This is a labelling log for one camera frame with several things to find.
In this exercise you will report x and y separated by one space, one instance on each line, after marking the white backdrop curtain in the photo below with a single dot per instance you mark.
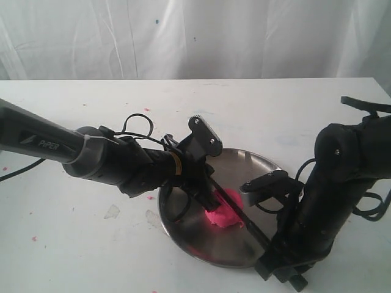
195 39

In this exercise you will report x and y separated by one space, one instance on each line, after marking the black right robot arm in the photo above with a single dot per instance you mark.
348 160

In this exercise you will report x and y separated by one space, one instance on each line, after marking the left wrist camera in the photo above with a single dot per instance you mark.
205 140

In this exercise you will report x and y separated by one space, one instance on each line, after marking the round steel plate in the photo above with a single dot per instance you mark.
232 247

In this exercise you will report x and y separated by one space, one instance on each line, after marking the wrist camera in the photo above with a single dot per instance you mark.
276 184
205 140

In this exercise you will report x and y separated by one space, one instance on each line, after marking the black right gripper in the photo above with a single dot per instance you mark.
306 239

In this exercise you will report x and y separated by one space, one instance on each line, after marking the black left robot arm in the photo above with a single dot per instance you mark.
116 158

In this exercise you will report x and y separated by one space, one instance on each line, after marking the black knife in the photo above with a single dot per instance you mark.
251 227

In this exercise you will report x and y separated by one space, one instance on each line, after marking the pink dough lump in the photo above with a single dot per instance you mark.
224 216

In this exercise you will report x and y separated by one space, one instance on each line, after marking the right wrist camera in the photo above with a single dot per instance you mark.
276 184

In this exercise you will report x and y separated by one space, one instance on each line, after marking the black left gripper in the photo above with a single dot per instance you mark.
180 165

